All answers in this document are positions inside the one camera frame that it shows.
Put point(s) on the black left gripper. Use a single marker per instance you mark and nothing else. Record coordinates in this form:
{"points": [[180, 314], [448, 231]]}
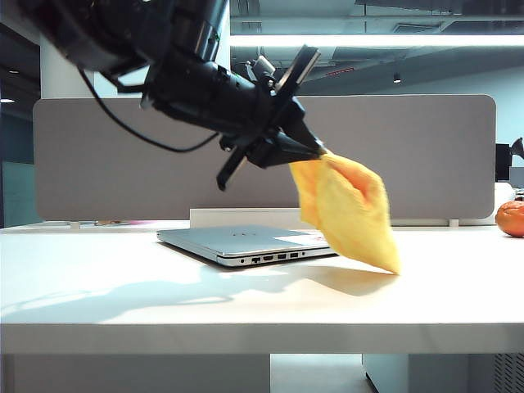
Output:
{"points": [[249, 127]]}

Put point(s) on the yellow microfibre rag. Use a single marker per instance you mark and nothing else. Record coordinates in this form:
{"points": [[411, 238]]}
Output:
{"points": [[352, 221]]}

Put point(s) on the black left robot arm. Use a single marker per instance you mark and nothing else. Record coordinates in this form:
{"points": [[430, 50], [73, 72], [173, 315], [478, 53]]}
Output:
{"points": [[184, 86]]}

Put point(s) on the silver closed laptop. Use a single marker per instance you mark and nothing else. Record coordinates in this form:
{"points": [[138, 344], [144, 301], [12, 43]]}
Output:
{"points": [[229, 241]]}

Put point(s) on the black ceiling spotlight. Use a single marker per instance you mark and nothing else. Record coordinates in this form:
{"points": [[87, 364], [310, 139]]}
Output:
{"points": [[396, 78]]}

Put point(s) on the white ceiling light strip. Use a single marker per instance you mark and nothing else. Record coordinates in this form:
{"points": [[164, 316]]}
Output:
{"points": [[409, 40]]}

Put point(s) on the grey felt desk divider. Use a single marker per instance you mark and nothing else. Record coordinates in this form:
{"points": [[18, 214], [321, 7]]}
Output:
{"points": [[123, 184]]}

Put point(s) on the white desktop device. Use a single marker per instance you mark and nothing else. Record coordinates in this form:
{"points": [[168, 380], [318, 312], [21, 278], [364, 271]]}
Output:
{"points": [[505, 192]]}

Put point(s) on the orange tangerine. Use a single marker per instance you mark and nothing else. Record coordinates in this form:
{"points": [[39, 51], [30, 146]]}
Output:
{"points": [[511, 219]]}

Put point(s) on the white desk leg panel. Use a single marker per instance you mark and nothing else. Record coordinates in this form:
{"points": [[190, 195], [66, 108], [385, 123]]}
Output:
{"points": [[143, 372]]}

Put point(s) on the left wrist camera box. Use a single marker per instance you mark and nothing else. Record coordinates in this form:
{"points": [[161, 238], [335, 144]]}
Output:
{"points": [[262, 66]]}

